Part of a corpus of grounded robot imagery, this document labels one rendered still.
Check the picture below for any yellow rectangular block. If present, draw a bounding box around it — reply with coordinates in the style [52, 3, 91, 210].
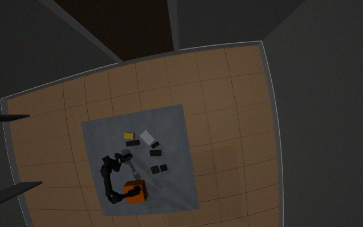
[124, 132, 135, 140]

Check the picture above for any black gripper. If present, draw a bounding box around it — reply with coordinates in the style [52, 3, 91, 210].
[111, 153, 122, 172]

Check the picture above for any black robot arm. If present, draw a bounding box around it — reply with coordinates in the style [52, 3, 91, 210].
[100, 155, 141, 204]

